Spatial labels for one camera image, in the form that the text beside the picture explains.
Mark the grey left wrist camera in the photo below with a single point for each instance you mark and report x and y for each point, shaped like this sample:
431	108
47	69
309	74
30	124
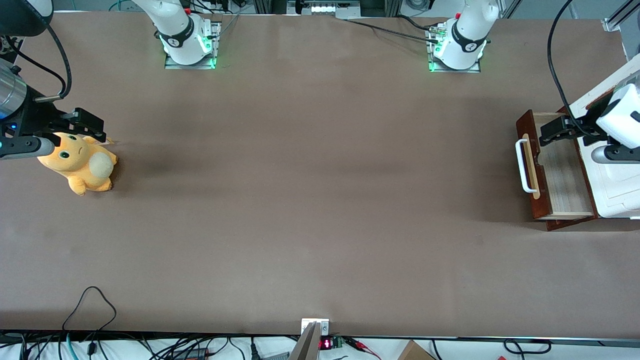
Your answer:
615	154

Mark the dark wooden drawer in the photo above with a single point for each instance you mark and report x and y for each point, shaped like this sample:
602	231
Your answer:
565	190

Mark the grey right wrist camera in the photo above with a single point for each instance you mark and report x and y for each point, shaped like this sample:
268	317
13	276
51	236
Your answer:
25	147

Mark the orange plush toy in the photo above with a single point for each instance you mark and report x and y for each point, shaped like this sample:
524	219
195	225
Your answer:
85	172

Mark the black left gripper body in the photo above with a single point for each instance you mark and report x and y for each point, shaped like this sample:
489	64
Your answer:
586	123

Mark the black power adapter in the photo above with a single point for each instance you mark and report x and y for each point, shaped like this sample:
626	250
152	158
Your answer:
192	354

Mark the red LED display module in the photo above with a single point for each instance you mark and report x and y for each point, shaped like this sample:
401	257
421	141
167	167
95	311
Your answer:
326	343

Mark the white and brown drawer cabinet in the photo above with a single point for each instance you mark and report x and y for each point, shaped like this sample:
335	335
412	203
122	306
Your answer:
620	190

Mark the brown cardboard box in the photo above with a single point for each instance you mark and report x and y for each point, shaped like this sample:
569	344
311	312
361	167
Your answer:
415	352

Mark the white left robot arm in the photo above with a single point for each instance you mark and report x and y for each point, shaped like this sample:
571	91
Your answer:
467	35

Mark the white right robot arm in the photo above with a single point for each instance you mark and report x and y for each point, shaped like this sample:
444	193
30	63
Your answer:
175	25

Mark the red clip leads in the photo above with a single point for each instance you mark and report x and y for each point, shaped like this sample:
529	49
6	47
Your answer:
360	345

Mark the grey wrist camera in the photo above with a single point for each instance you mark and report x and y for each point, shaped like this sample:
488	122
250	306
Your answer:
615	154
25	147

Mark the black plug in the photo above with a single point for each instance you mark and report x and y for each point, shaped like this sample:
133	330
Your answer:
254	352

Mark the grey camera mount beam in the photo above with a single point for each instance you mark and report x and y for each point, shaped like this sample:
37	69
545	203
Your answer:
307	345

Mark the device with white lights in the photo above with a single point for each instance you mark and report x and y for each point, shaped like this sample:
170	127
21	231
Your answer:
322	7

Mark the aluminium frame profile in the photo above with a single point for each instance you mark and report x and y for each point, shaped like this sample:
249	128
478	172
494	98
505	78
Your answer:
620	15

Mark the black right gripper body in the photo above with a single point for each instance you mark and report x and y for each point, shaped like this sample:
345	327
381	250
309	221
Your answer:
39	117

